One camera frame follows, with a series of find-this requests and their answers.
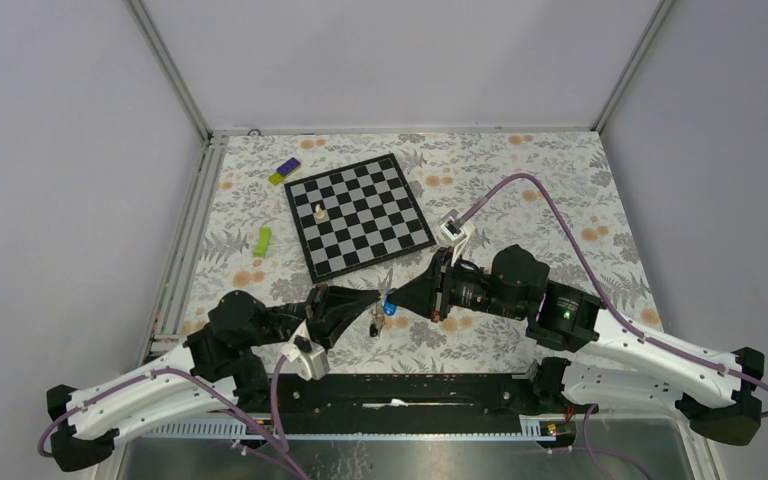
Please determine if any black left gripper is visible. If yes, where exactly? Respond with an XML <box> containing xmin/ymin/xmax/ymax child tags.
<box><xmin>247</xmin><ymin>283</ymin><xmax>383</xmax><ymax>354</ymax></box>

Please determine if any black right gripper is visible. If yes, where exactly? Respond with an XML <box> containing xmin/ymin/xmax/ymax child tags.
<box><xmin>387</xmin><ymin>245</ymin><xmax>527</xmax><ymax>322</ymax></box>

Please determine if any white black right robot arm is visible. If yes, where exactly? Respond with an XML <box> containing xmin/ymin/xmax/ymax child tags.
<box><xmin>385</xmin><ymin>245</ymin><xmax>764</xmax><ymax>446</ymax></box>

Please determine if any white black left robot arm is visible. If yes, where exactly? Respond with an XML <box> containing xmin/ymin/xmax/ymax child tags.
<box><xmin>37</xmin><ymin>284</ymin><xmax>380</xmax><ymax>475</ymax></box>

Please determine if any black grey chessboard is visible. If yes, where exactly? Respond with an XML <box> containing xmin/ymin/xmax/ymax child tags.
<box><xmin>285</xmin><ymin>153</ymin><xmax>436</xmax><ymax>283</ymax></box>

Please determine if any green arch toy block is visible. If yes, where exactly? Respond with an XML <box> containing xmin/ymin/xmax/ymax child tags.
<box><xmin>252</xmin><ymin>226</ymin><xmax>272</xmax><ymax>258</ymax></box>

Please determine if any purple yellow toy brick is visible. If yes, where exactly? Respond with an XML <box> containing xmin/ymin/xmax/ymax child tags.
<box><xmin>269</xmin><ymin>157</ymin><xmax>301</xmax><ymax>185</ymax></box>

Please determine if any floral table mat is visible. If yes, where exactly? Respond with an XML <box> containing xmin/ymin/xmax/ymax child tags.
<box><xmin>176</xmin><ymin>132</ymin><xmax>663</xmax><ymax>373</ymax></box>

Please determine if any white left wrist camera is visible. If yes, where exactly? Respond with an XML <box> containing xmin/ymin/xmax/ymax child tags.
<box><xmin>281</xmin><ymin>336</ymin><xmax>330</xmax><ymax>381</ymax></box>

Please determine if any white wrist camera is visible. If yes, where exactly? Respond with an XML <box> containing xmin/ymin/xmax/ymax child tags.
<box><xmin>440</xmin><ymin>209</ymin><xmax>475</xmax><ymax>266</ymax></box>
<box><xmin>281</xmin><ymin>336</ymin><xmax>330</xmax><ymax>381</ymax></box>

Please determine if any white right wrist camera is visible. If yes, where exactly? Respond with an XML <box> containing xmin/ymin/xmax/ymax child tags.
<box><xmin>440</xmin><ymin>209</ymin><xmax>475</xmax><ymax>266</ymax></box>

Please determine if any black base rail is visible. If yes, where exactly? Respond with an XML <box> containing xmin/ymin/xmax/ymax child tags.
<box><xmin>277</xmin><ymin>373</ymin><xmax>568</xmax><ymax>435</ymax></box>

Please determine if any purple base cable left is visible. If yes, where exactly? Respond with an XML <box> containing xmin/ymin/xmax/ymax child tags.
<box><xmin>211</xmin><ymin>404</ymin><xmax>322</xmax><ymax>480</ymax></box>

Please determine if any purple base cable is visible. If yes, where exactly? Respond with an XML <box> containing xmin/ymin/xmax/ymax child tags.
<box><xmin>542</xmin><ymin>404</ymin><xmax>650</xmax><ymax>480</ymax></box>
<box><xmin>211</xmin><ymin>404</ymin><xmax>322</xmax><ymax>480</ymax></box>

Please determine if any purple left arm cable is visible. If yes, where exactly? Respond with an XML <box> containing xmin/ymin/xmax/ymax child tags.
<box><xmin>36</xmin><ymin>354</ymin><xmax>293</xmax><ymax>458</ymax></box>

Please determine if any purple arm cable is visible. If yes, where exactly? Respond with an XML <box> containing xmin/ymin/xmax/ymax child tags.
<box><xmin>453</xmin><ymin>173</ymin><xmax>768</xmax><ymax>419</ymax></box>
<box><xmin>36</xmin><ymin>354</ymin><xmax>293</xmax><ymax>458</ymax></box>

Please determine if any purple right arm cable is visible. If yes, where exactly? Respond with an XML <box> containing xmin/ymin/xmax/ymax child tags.
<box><xmin>453</xmin><ymin>173</ymin><xmax>768</xmax><ymax>419</ymax></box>

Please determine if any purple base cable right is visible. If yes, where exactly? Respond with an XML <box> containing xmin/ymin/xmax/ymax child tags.
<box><xmin>542</xmin><ymin>404</ymin><xmax>650</xmax><ymax>480</ymax></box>

